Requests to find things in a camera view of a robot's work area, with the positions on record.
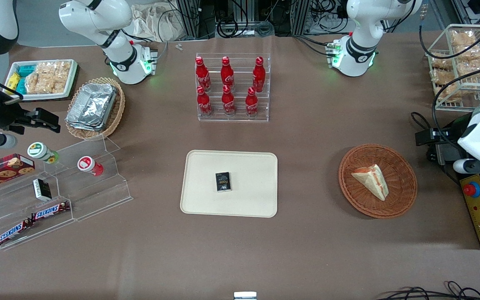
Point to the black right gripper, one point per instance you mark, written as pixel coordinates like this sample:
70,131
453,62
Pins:
7,118

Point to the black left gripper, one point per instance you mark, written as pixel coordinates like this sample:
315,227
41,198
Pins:
443,141

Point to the triangle sandwich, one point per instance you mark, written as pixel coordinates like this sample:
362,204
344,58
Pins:
373,180

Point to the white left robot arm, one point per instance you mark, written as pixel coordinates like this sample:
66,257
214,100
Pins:
365,25

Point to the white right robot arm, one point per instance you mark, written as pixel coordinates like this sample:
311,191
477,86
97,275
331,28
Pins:
98,21

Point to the white rectangular snack tray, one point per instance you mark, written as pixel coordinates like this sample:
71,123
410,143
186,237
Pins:
71,85

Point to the aluminium foil tray stack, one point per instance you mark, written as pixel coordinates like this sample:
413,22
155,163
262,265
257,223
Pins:
92,106

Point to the light tan wicker basket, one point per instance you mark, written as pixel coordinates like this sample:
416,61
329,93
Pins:
115,116

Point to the brown wicker basket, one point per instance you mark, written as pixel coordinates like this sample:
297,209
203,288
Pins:
356,196

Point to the cream plastic tray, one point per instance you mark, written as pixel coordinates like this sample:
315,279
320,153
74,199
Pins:
248,200

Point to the green sunflower lid cup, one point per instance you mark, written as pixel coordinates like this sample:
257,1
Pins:
39,151

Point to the clear rice cracker bag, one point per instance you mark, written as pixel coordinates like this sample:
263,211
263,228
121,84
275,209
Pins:
36,83
58,75

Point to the teal snack packet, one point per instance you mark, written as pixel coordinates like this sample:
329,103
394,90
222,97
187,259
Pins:
20,85
26,70

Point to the yellow snack packet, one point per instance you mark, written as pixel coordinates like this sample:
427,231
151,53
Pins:
12,80

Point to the clear fried snack bag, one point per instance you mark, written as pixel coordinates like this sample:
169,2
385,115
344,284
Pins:
441,64
443,77
475,64
463,38
471,53
447,93

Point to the red strawberry lid cup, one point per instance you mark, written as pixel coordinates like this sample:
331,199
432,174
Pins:
86,163

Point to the red tartan cookie box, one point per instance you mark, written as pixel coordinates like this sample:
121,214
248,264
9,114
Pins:
2,168

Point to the black box with white side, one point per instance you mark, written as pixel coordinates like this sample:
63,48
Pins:
42,189

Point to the brown Snickers bar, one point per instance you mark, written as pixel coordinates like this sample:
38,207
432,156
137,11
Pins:
50,211
14,232

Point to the beige cloth bag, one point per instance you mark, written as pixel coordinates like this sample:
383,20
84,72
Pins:
156,21

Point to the red cola bottle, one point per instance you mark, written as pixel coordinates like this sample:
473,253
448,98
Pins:
228,103
258,76
201,77
203,104
251,104
227,76

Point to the small black card box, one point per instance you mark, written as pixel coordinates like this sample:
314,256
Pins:
223,182

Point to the clear acrylic bottle rack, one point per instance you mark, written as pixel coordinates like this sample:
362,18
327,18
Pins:
240,118

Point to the small white box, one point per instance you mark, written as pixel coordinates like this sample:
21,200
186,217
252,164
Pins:
245,296

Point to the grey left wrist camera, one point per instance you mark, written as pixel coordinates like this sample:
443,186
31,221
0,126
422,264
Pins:
477,166

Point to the aluminium profile frame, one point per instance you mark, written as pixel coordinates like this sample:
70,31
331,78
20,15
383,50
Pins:
190,16
300,16

